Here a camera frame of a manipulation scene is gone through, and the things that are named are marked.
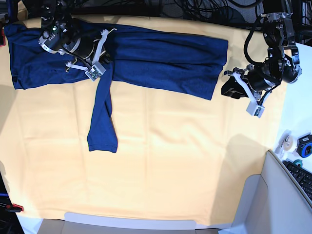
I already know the green tape roll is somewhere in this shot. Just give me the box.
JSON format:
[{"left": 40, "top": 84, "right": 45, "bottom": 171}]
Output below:
[{"left": 293, "top": 159, "right": 303, "bottom": 168}]

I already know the red black clamp lower left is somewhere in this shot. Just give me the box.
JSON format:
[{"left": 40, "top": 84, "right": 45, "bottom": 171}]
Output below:
[{"left": 4, "top": 204, "right": 24, "bottom": 213}]

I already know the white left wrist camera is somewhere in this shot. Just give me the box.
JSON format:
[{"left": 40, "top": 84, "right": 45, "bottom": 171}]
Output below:
[{"left": 246, "top": 102, "right": 265, "bottom": 118}]

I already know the red black clamp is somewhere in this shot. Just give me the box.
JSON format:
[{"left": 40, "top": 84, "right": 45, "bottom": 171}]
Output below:
[
  {"left": 4, "top": 204, "right": 24, "bottom": 213},
  {"left": 0, "top": 35, "right": 6, "bottom": 47}
]

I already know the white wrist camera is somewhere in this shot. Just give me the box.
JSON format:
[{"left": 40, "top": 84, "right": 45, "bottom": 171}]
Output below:
[
  {"left": 85, "top": 62, "right": 106, "bottom": 81},
  {"left": 246, "top": 102, "right": 265, "bottom": 118}
]

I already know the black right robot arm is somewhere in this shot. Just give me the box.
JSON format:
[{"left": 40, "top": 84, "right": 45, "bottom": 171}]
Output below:
[{"left": 39, "top": 0, "right": 112, "bottom": 68}]

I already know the yellow table cloth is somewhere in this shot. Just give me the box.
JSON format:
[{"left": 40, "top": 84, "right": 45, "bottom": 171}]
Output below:
[{"left": 0, "top": 16, "right": 286, "bottom": 225}]

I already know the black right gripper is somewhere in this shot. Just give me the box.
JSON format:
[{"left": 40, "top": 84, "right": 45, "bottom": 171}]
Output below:
[{"left": 60, "top": 19, "right": 110, "bottom": 66}]

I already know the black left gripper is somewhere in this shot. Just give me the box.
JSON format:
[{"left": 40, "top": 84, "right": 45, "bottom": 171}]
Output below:
[{"left": 221, "top": 69, "right": 273, "bottom": 99}]

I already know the white tape dispenser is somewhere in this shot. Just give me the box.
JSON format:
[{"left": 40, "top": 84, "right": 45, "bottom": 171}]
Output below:
[{"left": 274, "top": 130, "right": 298, "bottom": 161}]

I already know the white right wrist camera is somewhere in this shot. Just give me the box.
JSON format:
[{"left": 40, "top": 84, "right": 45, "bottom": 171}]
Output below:
[{"left": 85, "top": 62, "right": 106, "bottom": 81}]

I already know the blue long-sleeve shirt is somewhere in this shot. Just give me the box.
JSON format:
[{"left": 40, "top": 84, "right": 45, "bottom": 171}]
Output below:
[{"left": 4, "top": 20, "right": 228, "bottom": 153}]

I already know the red black clamp upper left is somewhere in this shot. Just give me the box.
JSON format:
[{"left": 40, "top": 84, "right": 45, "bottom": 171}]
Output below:
[{"left": 0, "top": 35, "right": 6, "bottom": 47}]

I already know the blue black tape measure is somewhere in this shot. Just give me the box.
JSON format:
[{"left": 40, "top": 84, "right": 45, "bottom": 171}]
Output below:
[{"left": 296, "top": 134, "right": 312, "bottom": 158}]

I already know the black keyboard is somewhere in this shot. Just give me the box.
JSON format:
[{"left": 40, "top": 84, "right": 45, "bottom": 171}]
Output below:
[{"left": 282, "top": 160, "right": 312, "bottom": 208}]

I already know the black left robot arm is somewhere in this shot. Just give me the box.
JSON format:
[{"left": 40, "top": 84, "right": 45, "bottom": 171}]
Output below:
[{"left": 221, "top": 0, "right": 302, "bottom": 104}]

